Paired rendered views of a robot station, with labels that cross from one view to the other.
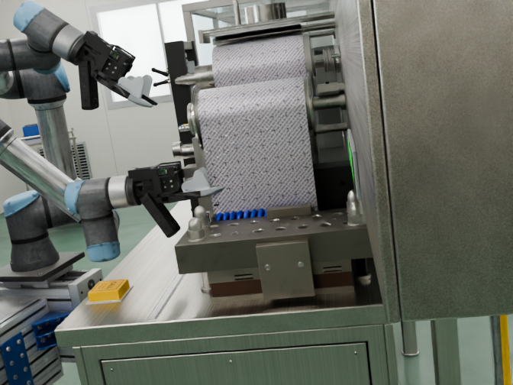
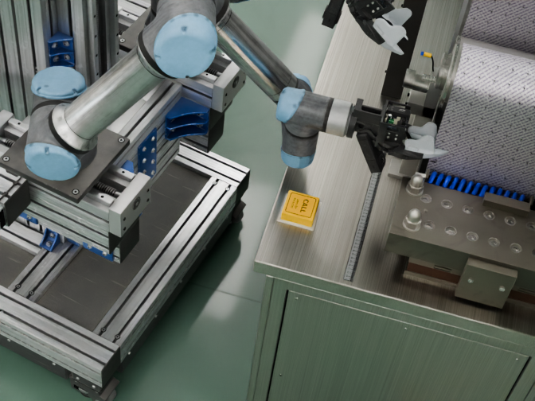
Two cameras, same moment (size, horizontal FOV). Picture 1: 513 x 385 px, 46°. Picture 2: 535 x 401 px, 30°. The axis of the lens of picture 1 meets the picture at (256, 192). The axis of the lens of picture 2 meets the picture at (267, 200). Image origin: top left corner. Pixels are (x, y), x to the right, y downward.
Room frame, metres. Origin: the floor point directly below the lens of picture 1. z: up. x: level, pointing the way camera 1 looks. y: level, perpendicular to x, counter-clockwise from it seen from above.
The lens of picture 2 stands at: (-0.14, 0.42, 2.57)
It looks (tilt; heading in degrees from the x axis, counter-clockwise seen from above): 49 degrees down; 0
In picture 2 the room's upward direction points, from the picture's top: 8 degrees clockwise
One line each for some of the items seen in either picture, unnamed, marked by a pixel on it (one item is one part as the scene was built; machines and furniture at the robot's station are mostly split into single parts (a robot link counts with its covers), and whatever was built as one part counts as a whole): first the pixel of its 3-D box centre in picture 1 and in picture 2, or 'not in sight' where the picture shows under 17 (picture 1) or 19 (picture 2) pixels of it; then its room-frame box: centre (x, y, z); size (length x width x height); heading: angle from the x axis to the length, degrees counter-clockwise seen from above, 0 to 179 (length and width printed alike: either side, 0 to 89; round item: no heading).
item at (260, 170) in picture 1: (259, 174); (491, 154); (1.32, -0.01, 1.12); 0.23 x 0.01 x 0.18; 82
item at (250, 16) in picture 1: (265, 14); not in sight; (2.09, -0.11, 1.50); 0.14 x 0.14 x 0.06
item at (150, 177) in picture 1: (157, 184); (379, 125); (1.35, 0.22, 1.12); 0.12 x 0.08 x 0.09; 82
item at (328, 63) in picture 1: (325, 60); not in sight; (1.60, -0.23, 1.33); 0.07 x 0.07 x 0.07; 82
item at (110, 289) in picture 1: (109, 290); (300, 208); (1.27, 0.35, 0.91); 0.07 x 0.07 x 0.02; 82
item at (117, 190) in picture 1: (124, 191); (341, 117); (1.37, 0.30, 1.11); 0.08 x 0.05 x 0.08; 172
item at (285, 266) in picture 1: (285, 270); (485, 284); (1.10, -0.03, 0.96); 0.10 x 0.03 x 0.11; 82
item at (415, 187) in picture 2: (200, 215); (416, 182); (1.27, 0.13, 1.05); 0.04 x 0.04 x 0.04
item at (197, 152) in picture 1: (201, 198); (414, 125); (1.43, 0.13, 1.05); 0.06 x 0.05 x 0.31; 82
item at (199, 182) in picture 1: (201, 182); (427, 145); (1.32, 0.12, 1.11); 0.09 x 0.03 x 0.06; 80
